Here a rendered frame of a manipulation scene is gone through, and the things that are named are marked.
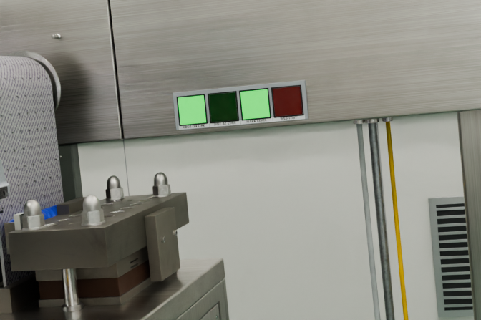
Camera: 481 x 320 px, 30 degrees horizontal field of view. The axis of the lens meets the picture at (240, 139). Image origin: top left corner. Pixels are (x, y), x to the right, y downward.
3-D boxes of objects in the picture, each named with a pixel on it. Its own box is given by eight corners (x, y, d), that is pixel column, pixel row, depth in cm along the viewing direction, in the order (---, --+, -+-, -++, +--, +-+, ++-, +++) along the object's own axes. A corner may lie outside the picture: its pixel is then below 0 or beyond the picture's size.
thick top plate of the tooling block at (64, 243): (11, 271, 137) (6, 232, 137) (112, 227, 176) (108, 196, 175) (108, 267, 133) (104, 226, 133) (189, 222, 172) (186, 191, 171)
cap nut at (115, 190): (102, 200, 169) (99, 177, 169) (109, 197, 173) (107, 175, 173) (120, 200, 169) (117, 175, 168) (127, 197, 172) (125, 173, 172)
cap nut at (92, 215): (77, 226, 136) (74, 197, 136) (87, 222, 140) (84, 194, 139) (99, 225, 135) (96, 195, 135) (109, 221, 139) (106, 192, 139)
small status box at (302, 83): (175, 130, 167) (172, 92, 166) (177, 130, 167) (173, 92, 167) (308, 119, 160) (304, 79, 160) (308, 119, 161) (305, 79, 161)
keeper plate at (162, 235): (150, 281, 149) (144, 216, 149) (169, 268, 159) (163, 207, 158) (164, 280, 149) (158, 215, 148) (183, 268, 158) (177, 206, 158)
